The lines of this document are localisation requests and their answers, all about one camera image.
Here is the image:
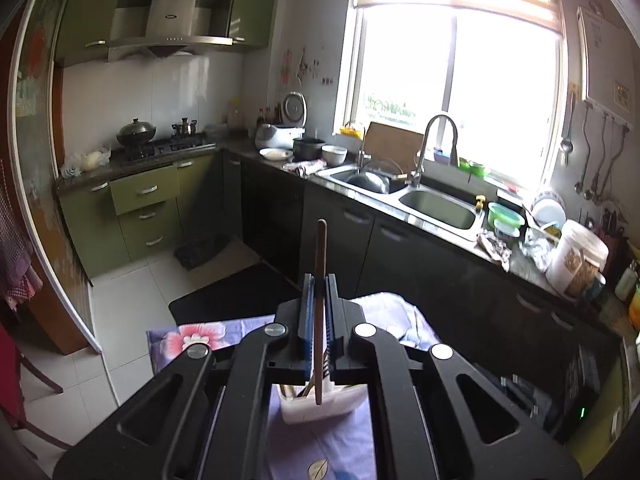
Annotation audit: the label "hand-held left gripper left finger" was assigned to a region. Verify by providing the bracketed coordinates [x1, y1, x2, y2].
[52, 274, 317, 480]

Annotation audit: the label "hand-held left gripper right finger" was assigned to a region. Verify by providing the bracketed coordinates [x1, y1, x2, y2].
[324, 274, 583, 480]

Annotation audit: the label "bunch of bamboo chopsticks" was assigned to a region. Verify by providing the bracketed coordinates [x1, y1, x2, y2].
[282, 347, 351, 401]

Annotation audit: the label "single brown wooden chopstick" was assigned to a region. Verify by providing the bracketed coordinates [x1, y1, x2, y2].
[314, 219, 328, 406]

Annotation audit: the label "white plastic utensil holder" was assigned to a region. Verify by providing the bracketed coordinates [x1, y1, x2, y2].
[278, 377, 368, 426]

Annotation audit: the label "black floor mat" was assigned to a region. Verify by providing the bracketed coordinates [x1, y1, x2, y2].
[168, 262, 301, 328]

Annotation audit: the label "black kitchen base cabinets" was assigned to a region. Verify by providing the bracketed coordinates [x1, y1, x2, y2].
[222, 152, 626, 411]

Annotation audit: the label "purple floral tablecloth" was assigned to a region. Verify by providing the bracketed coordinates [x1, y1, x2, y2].
[146, 292, 431, 480]

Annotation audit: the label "dark floor cloth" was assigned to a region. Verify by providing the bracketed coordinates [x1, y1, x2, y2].
[174, 237, 233, 271]

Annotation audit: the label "dark pan with glass lid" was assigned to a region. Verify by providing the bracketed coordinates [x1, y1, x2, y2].
[345, 157, 408, 195]

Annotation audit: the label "patterned dish cloth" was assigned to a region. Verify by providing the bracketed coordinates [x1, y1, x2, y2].
[282, 159, 326, 177]

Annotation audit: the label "steel double sink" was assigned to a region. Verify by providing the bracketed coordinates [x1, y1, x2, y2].
[315, 162, 486, 242]

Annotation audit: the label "black cooking pot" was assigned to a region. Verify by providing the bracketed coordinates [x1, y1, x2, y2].
[292, 137, 327, 162]

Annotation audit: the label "green base cabinets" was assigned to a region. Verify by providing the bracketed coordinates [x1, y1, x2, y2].
[57, 152, 223, 278]

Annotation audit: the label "white rice cooker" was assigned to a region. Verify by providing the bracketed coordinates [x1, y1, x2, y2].
[255, 91, 307, 151]

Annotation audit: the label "wooden cutting board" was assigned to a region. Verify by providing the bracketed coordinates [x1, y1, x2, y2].
[364, 121, 426, 173]

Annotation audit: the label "green plastic bowl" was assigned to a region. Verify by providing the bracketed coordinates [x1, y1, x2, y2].
[487, 202, 526, 228]

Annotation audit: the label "crumpled clear plastic bag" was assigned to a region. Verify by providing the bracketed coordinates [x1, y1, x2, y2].
[520, 237, 558, 273]

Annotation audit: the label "gas stove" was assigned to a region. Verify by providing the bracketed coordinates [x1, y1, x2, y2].
[122, 132, 218, 161]

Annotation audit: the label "steel kitchen faucet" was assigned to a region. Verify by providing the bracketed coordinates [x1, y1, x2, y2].
[410, 114, 460, 188]

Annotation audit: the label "white dishes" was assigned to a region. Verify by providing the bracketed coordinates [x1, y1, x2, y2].
[530, 190, 568, 228]

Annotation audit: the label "black appliance with green light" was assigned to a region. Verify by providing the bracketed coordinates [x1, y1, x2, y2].
[550, 345, 616, 441]

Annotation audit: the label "white lidded storage tub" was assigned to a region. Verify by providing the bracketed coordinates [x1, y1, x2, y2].
[545, 220, 610, 301]

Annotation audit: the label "black wok with lid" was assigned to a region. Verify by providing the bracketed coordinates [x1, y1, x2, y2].
[116, 118, 158, 147]

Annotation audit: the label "dark wooden chair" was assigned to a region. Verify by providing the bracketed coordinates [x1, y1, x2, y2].
[0, 320, 66, 451]

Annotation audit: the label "white plastic bag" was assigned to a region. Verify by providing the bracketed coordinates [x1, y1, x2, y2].
[75, 147, 112, 172]

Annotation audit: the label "kitchen window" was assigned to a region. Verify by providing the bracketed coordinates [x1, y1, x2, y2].
[332, 5, 568, 193]

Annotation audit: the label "checkered hanging apron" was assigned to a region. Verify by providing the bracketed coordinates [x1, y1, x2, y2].
[0, 195, 46, 306]

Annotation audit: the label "red garment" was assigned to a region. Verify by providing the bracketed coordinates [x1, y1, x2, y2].
[0, 320, 26, 421]

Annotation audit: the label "white bottle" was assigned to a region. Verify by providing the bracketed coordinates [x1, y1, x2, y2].
[615, 260, 640, 301]

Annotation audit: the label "knife block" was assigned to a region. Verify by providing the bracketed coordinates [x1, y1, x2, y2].
[597, 207, 628, 261]

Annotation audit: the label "hanging metal ladle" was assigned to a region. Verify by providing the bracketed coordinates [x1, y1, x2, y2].
[559, 91, 577, 153]

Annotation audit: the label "steel range hood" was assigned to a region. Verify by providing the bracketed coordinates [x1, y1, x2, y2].
[107, 0, 236, 61]

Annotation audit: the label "glass sliding door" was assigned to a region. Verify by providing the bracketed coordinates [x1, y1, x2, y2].
[0, 0, 101, 356]

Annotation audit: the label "white water heater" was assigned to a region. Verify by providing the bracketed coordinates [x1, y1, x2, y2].
[577, 5, 640, 121]

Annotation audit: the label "green wall cabinets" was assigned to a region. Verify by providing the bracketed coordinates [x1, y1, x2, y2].
[52, 0, 281, 68]

